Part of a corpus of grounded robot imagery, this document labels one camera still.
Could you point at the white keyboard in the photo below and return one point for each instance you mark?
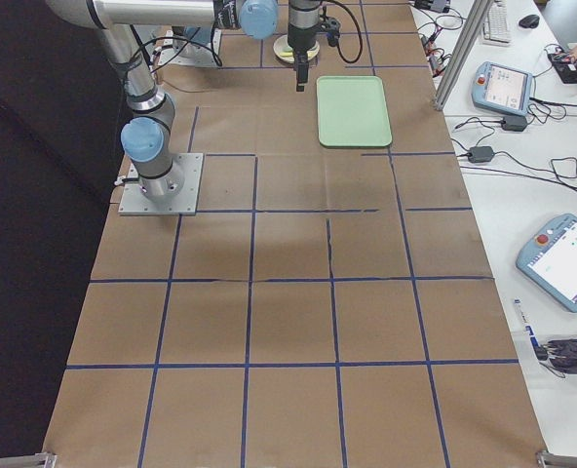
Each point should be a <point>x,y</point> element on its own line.
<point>495,28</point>

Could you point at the teach pendant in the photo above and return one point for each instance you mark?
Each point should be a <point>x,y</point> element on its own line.
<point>549,259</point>
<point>502,89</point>

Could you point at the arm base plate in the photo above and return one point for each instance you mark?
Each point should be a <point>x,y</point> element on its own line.
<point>167,55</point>
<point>176,193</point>

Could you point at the dark folded cloth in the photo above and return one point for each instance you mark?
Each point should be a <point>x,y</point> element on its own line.
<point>558,355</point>

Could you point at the near teach pendant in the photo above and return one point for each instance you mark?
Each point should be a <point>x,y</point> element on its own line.
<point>549,259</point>

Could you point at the white round plate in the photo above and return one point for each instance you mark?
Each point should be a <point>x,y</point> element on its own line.
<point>282,44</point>

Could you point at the aluminium frame post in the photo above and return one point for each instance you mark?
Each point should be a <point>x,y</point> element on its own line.
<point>462,49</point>

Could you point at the black computer mouse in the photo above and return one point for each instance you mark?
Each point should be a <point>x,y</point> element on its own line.
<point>529,22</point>

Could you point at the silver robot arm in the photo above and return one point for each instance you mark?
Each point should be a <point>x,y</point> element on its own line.
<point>195,46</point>
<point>146,138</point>

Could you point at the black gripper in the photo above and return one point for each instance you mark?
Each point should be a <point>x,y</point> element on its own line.
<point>298,38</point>

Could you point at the black power adapter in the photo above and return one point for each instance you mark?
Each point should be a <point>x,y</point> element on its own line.
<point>480,154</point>
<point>514,123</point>

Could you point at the far teach pendant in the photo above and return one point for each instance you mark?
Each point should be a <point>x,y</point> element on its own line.
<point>502,89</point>

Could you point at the light green tray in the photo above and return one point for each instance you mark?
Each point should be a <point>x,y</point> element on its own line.
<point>352,112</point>

